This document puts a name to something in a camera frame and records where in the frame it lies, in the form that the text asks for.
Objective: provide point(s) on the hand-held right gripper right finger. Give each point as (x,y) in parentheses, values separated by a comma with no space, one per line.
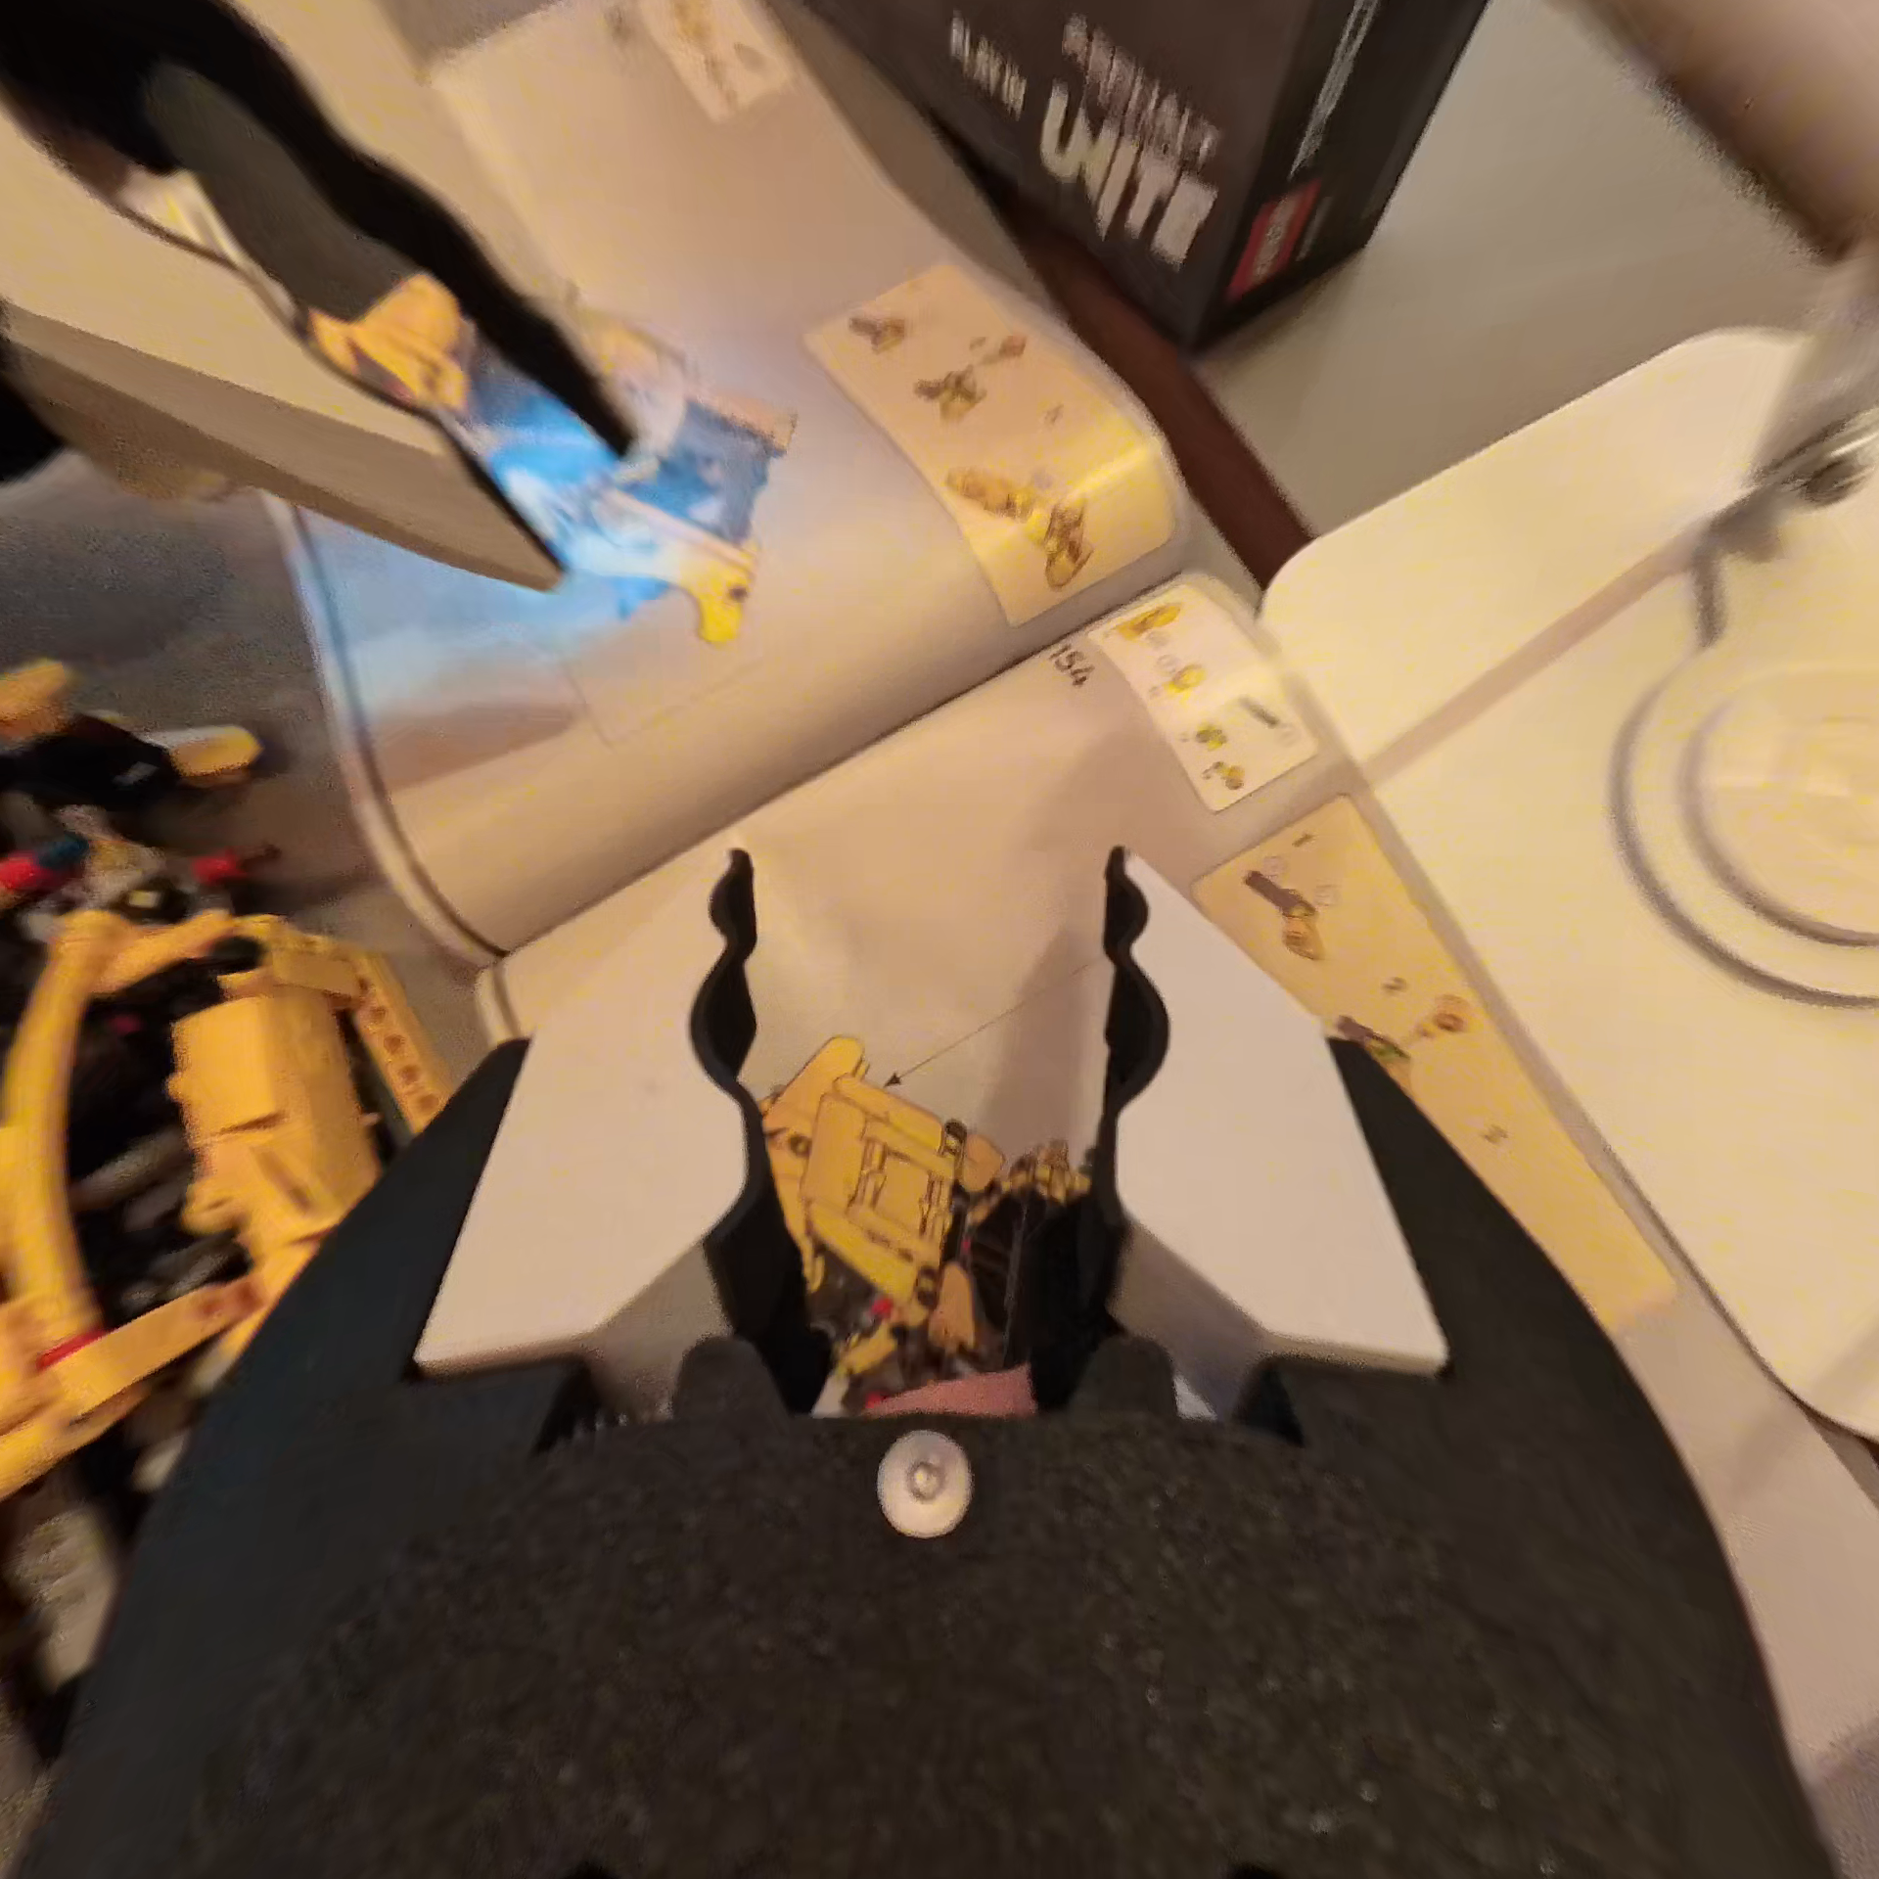
(1262,1205)

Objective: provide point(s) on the black toy set box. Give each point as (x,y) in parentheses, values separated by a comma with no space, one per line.
(1145,88)

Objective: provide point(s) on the grey desk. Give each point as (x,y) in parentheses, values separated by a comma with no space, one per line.
(1527,264)

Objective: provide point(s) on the yellow toy brick car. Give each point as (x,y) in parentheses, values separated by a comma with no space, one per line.
(249,1086)

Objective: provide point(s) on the toy car instruction booklet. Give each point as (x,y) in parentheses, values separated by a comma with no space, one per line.
(882,514)

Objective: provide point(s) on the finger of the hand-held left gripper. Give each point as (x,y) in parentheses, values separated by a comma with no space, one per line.
(220,412)
(440,264)

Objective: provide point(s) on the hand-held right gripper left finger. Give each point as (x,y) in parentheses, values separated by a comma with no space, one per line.
(587,1205)

